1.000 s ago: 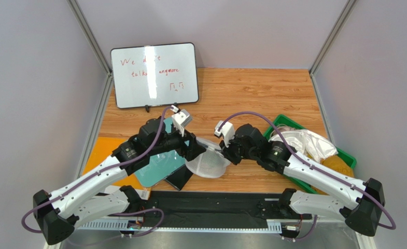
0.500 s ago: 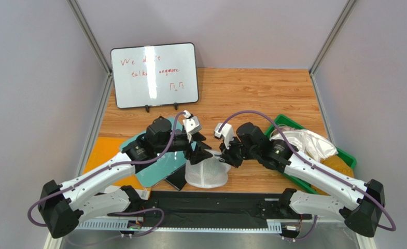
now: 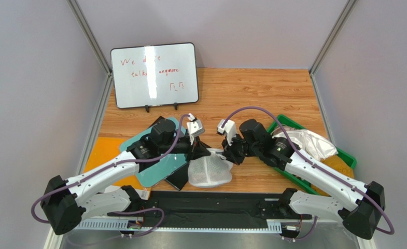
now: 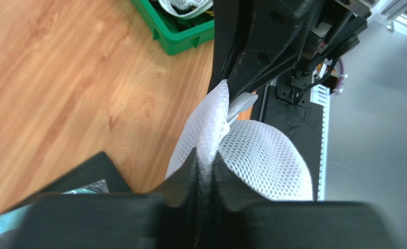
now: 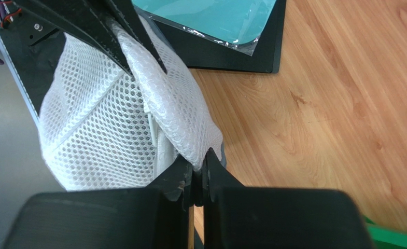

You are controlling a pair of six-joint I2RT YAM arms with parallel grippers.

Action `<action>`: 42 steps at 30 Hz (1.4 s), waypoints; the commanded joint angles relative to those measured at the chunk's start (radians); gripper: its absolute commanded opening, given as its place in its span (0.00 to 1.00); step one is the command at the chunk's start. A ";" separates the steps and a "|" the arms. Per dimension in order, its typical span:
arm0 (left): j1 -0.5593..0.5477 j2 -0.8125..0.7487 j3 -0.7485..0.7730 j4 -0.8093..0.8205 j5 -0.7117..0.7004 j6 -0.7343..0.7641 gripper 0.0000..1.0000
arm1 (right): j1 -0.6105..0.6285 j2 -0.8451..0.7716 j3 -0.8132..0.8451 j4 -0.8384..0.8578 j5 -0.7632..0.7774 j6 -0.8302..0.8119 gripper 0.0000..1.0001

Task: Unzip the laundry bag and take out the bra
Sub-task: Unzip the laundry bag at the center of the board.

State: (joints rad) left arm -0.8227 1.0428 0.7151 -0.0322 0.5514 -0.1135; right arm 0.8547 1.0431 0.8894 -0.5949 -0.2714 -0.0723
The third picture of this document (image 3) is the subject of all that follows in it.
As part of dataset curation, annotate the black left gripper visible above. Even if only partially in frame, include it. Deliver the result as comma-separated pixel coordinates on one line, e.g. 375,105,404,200
159,134,211,163

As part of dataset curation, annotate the white mesh laundry bag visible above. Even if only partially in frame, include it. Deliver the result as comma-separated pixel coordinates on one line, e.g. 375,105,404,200
188,148,233,188

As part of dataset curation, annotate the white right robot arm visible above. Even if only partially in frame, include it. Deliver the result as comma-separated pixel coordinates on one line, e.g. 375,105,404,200
217,119,385,240

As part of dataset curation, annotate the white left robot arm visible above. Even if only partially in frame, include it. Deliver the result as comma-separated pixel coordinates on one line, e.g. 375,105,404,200
32,114,210,235

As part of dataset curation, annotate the black board under teal board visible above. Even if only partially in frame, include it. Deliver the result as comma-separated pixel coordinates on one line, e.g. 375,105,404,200
137,116,194,190

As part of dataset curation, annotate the teal shirt folding board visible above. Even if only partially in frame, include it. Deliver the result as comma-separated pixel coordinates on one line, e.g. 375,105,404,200
119,116,190,188

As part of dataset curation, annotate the green plastic tray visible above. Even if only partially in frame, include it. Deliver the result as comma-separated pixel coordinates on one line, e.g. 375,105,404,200
266,114,357,196

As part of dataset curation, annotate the white garment in tray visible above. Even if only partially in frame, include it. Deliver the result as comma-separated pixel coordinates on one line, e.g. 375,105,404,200
283,126,338,161

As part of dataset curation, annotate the white dry-erase board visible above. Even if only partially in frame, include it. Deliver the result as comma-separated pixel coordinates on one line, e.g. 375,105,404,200
110,43,200,109

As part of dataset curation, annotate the mustard yellow garment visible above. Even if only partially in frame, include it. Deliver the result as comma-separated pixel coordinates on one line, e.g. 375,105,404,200
311,155,354,196

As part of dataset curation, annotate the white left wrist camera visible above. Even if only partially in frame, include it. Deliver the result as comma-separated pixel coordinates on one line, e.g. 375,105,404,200
187,118,205,137

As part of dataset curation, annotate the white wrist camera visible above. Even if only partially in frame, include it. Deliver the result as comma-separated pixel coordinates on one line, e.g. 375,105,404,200
187,118,205,137
217,119,237,139

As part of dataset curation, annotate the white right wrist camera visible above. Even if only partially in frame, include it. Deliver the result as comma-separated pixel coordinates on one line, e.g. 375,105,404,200
217,119,237,139

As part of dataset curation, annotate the white slotted cable duct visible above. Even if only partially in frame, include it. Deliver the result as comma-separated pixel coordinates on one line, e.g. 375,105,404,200
76,217,283,233

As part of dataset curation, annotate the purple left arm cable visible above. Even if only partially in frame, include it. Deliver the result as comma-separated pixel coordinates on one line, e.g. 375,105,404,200
31,113,195,225

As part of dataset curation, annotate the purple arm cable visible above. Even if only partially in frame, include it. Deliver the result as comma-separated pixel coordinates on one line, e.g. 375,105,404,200
221,106,395,236
31,113,195,225

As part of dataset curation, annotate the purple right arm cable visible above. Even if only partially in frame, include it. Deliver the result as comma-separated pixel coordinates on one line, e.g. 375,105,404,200
221,106,395,236

